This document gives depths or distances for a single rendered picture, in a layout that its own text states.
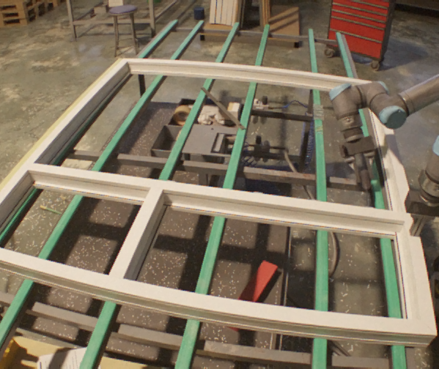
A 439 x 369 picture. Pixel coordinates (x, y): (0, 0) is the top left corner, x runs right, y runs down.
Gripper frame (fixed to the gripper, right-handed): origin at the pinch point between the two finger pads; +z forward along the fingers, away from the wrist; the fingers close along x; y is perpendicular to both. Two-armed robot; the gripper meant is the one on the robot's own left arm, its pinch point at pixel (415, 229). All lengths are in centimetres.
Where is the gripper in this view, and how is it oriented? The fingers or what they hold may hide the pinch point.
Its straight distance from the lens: 129.0
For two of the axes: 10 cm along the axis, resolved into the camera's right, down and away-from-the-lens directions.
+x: 9.8, 1.3, -1.5
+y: -2.0, 6.3, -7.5
